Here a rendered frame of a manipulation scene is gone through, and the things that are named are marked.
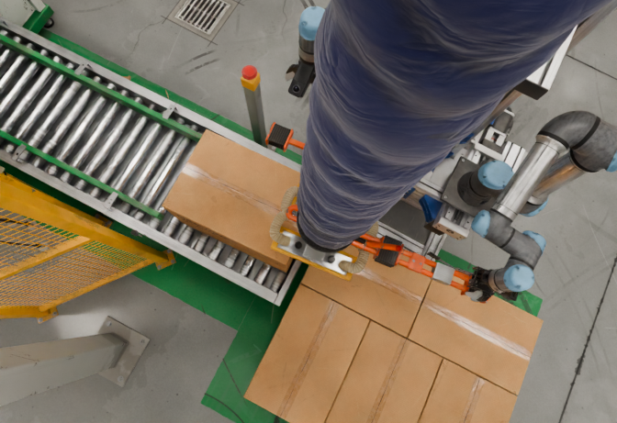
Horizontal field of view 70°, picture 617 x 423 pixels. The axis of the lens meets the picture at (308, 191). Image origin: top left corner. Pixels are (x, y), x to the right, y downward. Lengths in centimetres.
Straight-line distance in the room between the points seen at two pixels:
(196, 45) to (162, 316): 189
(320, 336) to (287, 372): 23
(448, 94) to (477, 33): 9
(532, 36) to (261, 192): 167
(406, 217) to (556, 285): 111
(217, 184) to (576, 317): 242
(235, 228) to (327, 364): 84
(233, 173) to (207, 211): 20
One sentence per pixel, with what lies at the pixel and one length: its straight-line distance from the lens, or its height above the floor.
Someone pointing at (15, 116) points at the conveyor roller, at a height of 54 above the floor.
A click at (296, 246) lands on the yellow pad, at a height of 112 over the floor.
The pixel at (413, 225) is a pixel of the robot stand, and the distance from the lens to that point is 276.
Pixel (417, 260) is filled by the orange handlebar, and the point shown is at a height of 122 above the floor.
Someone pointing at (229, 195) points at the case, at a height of 95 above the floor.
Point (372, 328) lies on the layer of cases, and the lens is 231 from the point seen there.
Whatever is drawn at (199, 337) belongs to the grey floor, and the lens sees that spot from 287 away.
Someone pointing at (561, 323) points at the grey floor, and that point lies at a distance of 331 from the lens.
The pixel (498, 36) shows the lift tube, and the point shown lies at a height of 256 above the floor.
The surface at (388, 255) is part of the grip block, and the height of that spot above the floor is 122.
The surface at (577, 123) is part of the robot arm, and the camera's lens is 152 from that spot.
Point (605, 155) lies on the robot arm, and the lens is 155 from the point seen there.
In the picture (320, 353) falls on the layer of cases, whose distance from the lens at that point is 229.
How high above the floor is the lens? 282
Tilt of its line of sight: 75 degrees down
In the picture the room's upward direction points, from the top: 10 degrees clockwise
